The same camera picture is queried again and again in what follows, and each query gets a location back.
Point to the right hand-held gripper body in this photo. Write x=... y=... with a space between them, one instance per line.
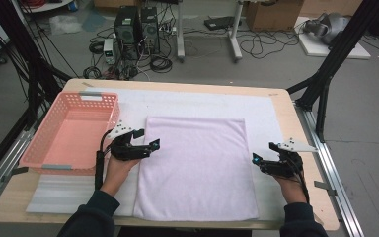
x=284 y=168

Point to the grey plastic shell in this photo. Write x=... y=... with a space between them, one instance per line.
x=332 y=26

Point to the pink plastic basket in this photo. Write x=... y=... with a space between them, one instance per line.
x=75 y=138

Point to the lilac printed towel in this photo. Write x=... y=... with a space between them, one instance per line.
x=194 y=171

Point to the person's left hand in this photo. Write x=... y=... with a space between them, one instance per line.
x=118 y=174

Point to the grey metal bracket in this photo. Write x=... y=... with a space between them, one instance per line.
x=18 y=171
x=324 y=186

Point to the person's right hand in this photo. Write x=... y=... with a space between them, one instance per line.
x=292 y=191

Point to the black metal stand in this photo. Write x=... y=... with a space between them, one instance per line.
x=342 y=46
x=23 y=42

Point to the white desk frame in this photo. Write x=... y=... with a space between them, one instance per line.
x=180 y=33

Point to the clear plastic bag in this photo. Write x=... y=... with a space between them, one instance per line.
x=64 y=24

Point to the black computer tower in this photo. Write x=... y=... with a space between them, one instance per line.
x=126 y=33
x=149 y=31

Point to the flat black box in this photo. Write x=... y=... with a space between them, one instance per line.
x=220 y=22

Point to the large cardboard box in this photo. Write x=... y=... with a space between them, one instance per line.
x=273 y=16

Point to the white power strip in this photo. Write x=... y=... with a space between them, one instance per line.
x=167 y=29

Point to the white power supply unit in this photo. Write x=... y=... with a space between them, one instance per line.
x=109 y=49

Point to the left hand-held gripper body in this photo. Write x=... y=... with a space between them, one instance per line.
x=125 y=151

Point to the white foam mat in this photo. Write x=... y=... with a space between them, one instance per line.
x=210 y=102

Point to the white floor board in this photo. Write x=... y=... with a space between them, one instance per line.
x=316 y=49

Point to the aluminium rail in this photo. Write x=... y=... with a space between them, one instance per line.
x=0 y=174
x=329 y=164

